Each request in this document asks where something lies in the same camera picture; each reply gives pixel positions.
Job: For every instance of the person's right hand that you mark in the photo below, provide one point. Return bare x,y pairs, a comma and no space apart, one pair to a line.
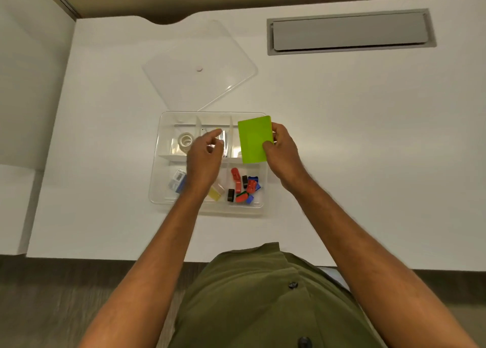
284,158

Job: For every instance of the person's left hand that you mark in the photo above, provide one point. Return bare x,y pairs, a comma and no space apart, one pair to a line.
203,165

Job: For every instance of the person's left thumb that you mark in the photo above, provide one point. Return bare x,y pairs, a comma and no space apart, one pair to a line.
218,145

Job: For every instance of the person's right thumb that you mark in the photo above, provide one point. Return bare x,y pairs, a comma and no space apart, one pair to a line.
268,148

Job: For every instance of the green sticky note pad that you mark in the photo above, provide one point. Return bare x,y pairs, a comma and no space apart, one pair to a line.
251,141

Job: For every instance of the person's right forearm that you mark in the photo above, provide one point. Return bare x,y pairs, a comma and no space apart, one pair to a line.
364,268

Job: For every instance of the person's left forearm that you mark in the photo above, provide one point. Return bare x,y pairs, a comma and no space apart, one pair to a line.
159,260

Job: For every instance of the silver staple strip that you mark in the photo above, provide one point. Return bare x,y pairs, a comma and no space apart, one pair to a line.
224,146

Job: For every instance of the clear tape roll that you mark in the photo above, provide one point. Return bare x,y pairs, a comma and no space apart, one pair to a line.
186,139

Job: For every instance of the pile of colourful binder clips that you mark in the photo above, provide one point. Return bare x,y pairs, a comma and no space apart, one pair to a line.
243,188

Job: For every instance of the yellow sticky flags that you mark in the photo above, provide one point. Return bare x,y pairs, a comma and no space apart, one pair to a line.
214,194

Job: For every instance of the clear plastic organizer tray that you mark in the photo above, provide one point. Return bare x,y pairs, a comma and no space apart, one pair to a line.
167,161

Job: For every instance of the blue and white small box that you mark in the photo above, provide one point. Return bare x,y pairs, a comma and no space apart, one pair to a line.
177,180

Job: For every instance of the clear plastic tray lid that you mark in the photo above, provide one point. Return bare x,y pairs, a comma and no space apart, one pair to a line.
197,55

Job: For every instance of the black shirt button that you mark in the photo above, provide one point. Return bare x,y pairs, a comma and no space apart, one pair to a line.
292,284
305,342

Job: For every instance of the olive green shirt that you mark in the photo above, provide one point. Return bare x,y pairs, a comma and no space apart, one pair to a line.
258,306

